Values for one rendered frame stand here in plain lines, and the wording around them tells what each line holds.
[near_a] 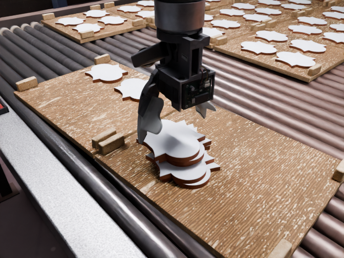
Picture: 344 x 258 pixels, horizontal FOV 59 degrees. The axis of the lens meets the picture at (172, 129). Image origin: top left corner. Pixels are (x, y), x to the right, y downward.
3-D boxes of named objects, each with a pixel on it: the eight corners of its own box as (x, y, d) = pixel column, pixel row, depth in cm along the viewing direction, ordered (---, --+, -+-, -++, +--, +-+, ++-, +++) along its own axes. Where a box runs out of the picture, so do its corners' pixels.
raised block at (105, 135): (96, 151, 66) (94, 141, 64) (91, 147, 67) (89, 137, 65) (118, 139, 69) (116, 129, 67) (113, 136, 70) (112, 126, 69)
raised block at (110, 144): (103, 156, 64) (102, 146, 62) (98, 152, 65) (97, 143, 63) (125, 144, 67) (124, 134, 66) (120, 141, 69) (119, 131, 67)
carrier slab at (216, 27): (210, 48, 122) (211, 38, 120) (148, 26, 147) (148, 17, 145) (261, 31, 141) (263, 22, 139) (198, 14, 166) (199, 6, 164)
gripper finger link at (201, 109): (218, 129, 59) (198, 103, 52) (199, 115, 63) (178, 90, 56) (229, 116, 59) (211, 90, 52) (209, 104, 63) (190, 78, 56)
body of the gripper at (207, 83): (177, 116, 48) (178, 41, 41) (149, 95, 54) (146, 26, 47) (214, 103, 51) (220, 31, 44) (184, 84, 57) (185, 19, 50)
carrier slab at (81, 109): (93, 159, 66) (92, 153, 65) (14, 96, 89) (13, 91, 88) (197, 102, 86) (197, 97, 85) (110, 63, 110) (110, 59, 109)
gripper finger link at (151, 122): (141, 153, 49) (168, 105, 48) (124, 136, 53) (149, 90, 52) (154, 156, 52) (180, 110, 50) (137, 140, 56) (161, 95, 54)
